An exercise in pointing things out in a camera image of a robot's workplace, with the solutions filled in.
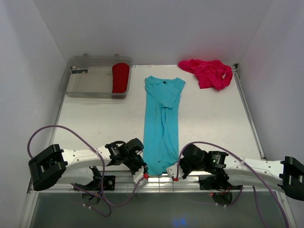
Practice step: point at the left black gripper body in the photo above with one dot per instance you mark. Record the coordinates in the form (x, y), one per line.
(135, 162)

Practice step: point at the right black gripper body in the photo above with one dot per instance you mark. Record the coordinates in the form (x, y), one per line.
(187, 166)

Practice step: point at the cyan t shirt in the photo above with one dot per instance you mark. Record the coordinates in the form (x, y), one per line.
(161, 127)

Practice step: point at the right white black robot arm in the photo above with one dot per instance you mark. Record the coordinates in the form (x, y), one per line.
(286, 176)

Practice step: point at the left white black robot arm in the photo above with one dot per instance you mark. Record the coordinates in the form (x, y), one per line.
(81, 168)

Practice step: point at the rolled red t shirt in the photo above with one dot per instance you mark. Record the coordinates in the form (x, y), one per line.
(120, 73)

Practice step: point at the clear plastic bin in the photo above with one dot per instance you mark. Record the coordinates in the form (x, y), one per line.
(91, 76)

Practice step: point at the magenta t shirt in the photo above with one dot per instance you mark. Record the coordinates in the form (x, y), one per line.
(210, 74)

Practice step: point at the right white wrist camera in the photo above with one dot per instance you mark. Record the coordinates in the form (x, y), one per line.
(174, 172)

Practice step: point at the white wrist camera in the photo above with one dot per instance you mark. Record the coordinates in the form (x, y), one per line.
(174, 172)
(140, 178)

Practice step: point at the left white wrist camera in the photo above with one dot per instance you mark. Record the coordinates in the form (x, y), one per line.
(140, 178)

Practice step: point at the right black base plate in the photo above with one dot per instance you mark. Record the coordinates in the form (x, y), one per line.
(210, 182)

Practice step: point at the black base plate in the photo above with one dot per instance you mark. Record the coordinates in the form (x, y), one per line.
(95, 184)
(210, 182)

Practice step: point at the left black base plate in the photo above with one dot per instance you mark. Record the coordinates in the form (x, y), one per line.
(95, 184)

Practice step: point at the aluminium frame rail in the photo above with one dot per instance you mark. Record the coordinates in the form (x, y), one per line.
(124, 183)

